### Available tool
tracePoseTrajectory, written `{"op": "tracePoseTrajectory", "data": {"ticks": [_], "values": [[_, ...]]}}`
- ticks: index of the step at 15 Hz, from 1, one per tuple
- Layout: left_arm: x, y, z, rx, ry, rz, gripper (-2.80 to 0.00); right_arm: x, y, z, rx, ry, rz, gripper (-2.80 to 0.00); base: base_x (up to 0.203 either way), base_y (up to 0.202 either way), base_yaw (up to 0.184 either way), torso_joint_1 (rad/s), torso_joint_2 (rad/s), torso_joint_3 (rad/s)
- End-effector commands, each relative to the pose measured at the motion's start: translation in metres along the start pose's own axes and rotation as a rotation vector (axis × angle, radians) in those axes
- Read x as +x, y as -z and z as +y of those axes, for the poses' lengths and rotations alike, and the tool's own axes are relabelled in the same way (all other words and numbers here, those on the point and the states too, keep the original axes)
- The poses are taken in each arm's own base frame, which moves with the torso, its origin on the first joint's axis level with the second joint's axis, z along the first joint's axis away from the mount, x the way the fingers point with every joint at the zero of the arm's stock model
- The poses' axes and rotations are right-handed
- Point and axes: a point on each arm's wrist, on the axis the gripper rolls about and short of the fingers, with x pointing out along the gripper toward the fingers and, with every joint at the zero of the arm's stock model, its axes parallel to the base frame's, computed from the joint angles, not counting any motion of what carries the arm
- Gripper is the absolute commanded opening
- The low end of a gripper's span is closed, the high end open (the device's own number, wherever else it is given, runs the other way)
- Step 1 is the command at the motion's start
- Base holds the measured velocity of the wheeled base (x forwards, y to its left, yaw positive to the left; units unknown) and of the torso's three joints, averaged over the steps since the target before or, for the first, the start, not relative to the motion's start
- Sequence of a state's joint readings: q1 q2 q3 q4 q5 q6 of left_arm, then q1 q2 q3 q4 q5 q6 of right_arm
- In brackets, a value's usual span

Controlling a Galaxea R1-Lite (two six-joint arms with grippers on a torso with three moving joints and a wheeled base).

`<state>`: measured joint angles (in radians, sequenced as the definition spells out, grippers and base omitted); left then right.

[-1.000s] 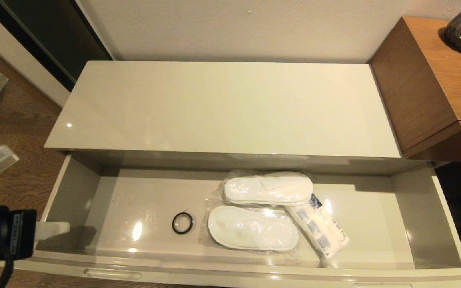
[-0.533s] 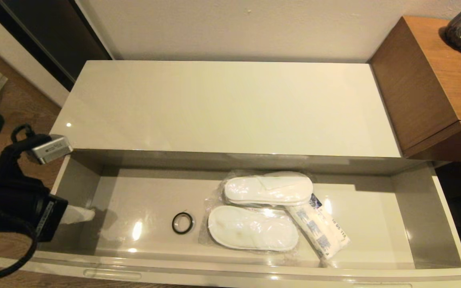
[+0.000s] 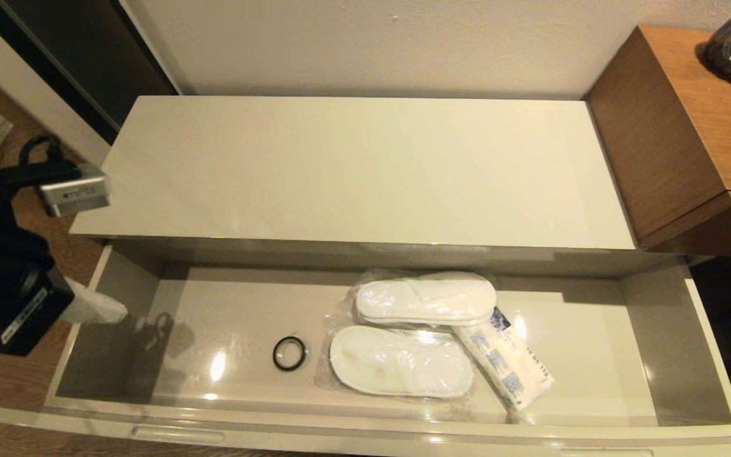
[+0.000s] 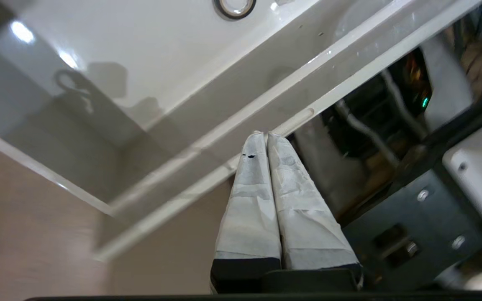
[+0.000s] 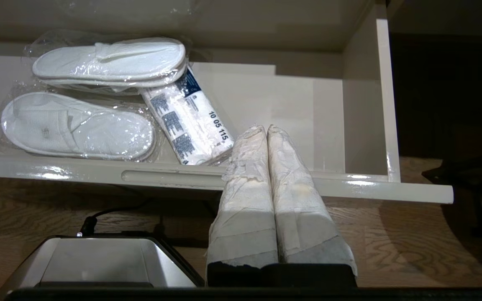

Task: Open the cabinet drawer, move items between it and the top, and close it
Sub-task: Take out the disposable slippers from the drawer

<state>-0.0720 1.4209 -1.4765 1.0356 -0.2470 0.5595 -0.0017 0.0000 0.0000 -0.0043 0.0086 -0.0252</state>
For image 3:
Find white blue printed tissue pack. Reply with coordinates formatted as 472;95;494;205
453;307;558;413

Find white cabinet drawer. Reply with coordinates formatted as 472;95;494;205
0;237;731;457

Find brown wooden side table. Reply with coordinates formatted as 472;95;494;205
584;25;731;258

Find white slippers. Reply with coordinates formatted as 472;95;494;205
314;322;475;401
339;269;501;331

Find dark sliding door panel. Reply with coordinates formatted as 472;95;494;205
0;0;180;146

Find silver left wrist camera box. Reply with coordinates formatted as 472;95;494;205
39;163;113;218

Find black ring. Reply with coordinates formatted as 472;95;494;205
272;335;309;373

